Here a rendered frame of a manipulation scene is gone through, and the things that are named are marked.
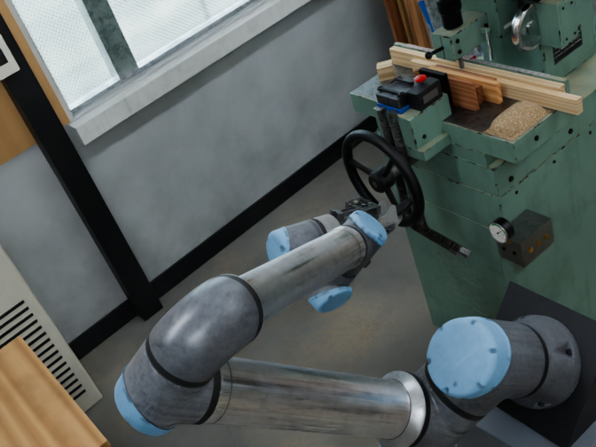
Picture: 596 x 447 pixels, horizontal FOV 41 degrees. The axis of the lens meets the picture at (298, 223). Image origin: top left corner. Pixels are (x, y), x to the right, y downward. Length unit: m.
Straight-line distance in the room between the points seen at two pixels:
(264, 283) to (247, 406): 0.20
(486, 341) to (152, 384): 0.61
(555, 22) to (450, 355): 0.94
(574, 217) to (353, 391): 1.10
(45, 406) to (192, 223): 1.28
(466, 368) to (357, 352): 1.30
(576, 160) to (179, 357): 1.40
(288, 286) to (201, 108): 2.00
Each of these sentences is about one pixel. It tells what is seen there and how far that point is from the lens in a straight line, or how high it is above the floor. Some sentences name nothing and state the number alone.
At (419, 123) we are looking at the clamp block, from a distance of 1.98.
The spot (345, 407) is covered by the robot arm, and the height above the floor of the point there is 0.88.
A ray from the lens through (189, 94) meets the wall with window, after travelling 3.20.
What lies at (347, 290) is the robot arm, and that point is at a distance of 1.68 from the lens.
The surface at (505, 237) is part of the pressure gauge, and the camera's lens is 2.01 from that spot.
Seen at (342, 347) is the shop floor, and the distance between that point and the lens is 2.79.
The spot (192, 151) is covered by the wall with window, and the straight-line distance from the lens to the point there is 3.26.
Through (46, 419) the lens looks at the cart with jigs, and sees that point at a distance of 2.29.
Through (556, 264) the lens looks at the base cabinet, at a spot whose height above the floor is 0.36.
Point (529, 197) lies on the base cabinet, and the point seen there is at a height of 0.64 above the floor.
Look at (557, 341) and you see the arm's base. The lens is 1.64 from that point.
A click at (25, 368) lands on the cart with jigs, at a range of 2.50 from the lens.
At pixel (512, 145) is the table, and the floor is 0.90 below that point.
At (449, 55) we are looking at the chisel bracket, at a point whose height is 1.02.
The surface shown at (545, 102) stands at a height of 0.91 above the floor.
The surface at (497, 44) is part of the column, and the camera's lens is 2.30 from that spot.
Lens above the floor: 1.92
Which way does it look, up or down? 34 degrees down
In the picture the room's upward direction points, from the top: 21 degrees counter-clockwise
